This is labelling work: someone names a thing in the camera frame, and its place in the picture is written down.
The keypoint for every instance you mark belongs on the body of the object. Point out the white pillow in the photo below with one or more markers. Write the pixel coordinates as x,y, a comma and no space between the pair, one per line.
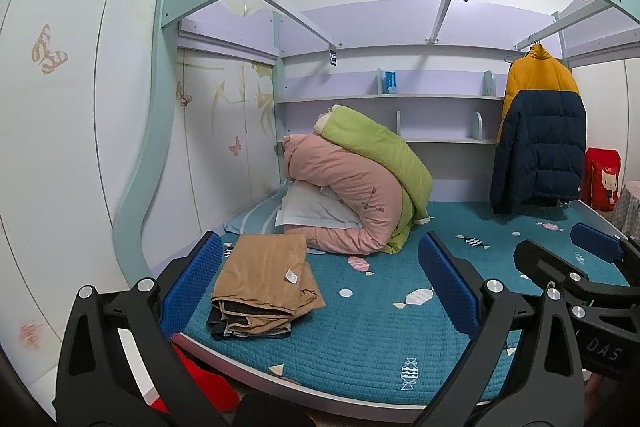
310,209

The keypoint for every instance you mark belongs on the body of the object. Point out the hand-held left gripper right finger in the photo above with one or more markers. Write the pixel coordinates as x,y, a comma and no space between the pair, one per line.
447,287

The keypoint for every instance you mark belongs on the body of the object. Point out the pink duvet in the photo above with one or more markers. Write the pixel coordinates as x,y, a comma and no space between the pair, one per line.
345,177

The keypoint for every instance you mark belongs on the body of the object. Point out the pink butterfly wall sticker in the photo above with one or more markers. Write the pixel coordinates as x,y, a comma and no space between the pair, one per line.
235,147

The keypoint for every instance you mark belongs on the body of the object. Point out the teal quilted bed mat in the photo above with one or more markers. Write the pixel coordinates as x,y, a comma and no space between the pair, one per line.
375,332

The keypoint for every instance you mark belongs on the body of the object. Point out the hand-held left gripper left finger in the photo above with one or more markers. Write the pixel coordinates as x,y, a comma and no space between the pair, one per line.
192,287

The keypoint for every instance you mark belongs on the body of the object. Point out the small blue box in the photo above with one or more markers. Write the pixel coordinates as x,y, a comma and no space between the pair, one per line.
390,82

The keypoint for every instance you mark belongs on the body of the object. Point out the large brown butterfly wall sticker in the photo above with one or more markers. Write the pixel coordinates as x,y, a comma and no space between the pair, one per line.
47,54

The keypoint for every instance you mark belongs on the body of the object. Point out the red cartoon bag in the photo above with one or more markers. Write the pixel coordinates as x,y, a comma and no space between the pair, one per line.
602,167

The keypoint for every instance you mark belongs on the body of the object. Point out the yellow and navy puffer jacket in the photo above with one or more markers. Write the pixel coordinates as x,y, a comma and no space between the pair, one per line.
540,147

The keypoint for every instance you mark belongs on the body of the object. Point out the person's right hand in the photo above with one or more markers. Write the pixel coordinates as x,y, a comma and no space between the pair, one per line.
593,389

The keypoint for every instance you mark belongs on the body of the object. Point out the tan jacket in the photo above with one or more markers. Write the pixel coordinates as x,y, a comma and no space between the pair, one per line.
260,267

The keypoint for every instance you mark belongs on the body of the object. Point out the green duvet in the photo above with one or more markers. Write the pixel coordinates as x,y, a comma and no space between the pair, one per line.
380,142

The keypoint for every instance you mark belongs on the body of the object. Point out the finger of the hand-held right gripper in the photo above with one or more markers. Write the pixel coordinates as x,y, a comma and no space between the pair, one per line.
595,241
535,257

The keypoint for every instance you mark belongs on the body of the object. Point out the lavender wall shelf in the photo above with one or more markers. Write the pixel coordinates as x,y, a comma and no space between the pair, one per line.
350,99

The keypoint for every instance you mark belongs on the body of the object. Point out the red cloth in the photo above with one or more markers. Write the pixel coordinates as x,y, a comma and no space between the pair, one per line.
200,377

